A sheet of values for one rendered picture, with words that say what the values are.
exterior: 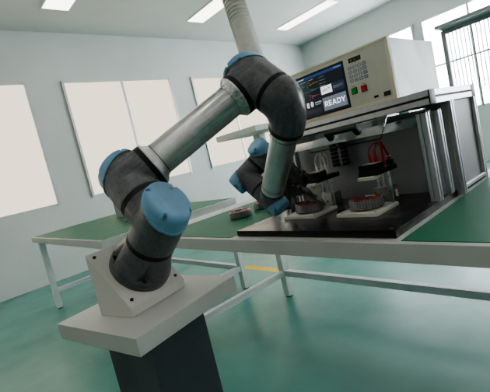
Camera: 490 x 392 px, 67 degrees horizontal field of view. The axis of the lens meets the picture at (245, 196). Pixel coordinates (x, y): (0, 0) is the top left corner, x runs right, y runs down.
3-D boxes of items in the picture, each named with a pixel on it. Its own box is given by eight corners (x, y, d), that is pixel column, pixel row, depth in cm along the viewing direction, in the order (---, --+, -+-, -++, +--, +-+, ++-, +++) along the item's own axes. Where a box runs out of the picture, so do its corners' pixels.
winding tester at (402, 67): (397, 98, 121) (386, 35, 119) (295, 127, 154) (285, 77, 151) (441, 92, 146) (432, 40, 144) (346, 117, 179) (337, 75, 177)
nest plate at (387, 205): (377, 216, 114) (376, 212, 114) (336, 218, 125) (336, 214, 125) (399, 204, 124) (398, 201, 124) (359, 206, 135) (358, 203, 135)
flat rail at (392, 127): (423, 125, 114) (421, 115, 114) (278, 155, 160) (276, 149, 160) (425, 124, 115) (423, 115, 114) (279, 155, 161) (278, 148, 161)
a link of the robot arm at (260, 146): (241, 151, 129) (258, 133, 129) (261, 169, 135) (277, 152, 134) (250, 157, 122) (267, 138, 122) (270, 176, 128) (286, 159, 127)
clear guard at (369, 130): (380, 139, 99) (376, 117, 98) (309, 153, 117) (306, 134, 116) (428, 125, 120) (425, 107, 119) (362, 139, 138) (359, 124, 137)
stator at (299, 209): (313, 214, 135) (311, 204, 134) (290, 215, 143) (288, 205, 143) (330, 206, 142) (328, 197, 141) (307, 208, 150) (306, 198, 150)
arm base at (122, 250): (142, 302, 85) (155, 274, 80) (95, 263, 88) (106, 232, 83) (180, 271, 98) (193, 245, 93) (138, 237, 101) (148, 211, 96)
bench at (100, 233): (131, 357, 227) (99, 240, 219) (52, 309, 366) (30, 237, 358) (256, 286, 299) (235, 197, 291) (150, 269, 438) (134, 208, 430)
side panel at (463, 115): (465, 194, 125) (449, 100, 122) (456, 195, 128) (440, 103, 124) (488, 177, 144) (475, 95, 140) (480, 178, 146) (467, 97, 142)
